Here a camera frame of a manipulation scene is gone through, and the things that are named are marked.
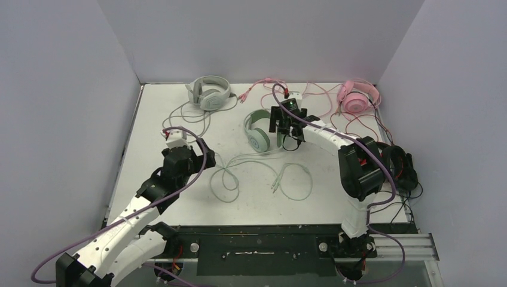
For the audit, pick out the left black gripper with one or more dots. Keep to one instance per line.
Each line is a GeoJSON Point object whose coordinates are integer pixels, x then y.
{"type": "Point", "coordinates": [199, 161]}

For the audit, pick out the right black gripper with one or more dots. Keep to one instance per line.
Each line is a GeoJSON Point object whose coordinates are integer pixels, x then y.
{"type": "Point", "coordinates": [286, 124]}

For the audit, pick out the mint green headphones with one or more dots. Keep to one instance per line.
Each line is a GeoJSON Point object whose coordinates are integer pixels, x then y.
{"type": "Point", "coordinates": [259, 140]}

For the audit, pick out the pink cat-ear headphones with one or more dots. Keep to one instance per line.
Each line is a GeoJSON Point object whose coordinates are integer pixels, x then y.
{"type": "Point", "coordinates": [352, 100]}

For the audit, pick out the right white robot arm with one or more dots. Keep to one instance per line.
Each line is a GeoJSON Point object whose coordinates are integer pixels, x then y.
{"type": "Point", "coordinates": [362, 173]}

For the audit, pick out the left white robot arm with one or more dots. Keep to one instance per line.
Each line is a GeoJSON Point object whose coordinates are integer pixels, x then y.
{"type": "Point", "coordinates": [123, 246]}

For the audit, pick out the red and black headphones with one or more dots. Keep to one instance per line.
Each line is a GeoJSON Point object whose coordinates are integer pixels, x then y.
{"type": "Point", "coordinates": [401, 167]}

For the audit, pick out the white gaming headset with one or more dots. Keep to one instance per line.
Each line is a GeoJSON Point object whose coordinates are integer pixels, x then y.
{"type": "Point", "coordinates": [206, 95]}

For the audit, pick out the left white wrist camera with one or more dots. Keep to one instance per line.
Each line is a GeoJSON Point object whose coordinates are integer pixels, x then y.
{"type": "Point", "coordinates": [175, 138]}

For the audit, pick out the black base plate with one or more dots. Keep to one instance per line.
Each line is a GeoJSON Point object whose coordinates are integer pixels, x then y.
{"type": "Point", "coordinates": [265, 250]}

